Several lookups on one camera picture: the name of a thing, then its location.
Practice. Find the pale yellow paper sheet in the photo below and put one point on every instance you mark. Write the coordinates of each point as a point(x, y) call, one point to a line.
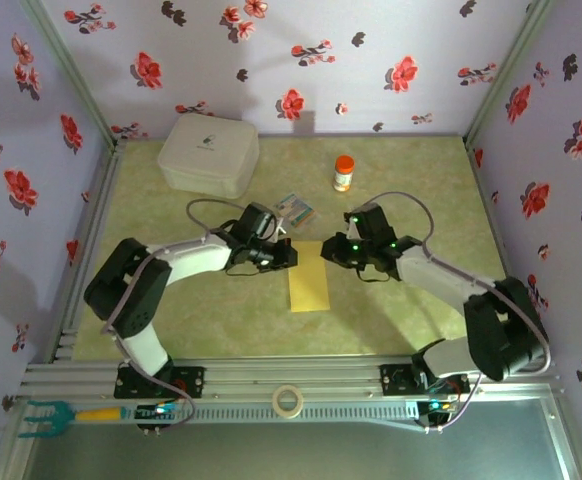
point(311, 285)

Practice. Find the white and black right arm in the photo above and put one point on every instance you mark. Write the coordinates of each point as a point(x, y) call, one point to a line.
point(436, 272)

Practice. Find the white square storage box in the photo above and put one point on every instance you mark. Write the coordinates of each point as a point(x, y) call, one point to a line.
point(206, 155)

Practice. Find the printed teal sachet packet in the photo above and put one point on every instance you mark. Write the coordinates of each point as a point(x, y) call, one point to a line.
point(298, 212)

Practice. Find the orange-lid bottle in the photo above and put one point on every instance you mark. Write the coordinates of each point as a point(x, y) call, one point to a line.
point(343, 175)

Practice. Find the white tape roll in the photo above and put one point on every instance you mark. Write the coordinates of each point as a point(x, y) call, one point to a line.
point(276, 400)

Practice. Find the small black circuit board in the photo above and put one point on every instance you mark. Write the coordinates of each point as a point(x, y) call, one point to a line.
point(151, 414)
point(433, 412)

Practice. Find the wide aluminium extrusion rail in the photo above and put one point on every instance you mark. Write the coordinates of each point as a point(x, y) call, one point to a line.
point(291, 372)

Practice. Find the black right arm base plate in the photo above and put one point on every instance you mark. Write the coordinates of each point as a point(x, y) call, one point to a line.
point(396, 380)

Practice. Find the aluminium extrusion side rail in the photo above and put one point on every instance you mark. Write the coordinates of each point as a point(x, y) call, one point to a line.
point(96, 225)

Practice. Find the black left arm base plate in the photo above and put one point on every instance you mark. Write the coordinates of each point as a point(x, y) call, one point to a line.
point(136, 382)

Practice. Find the grey-green corner post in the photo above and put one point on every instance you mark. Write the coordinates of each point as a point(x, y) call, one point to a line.
point(506, 65)
point(71, 70)

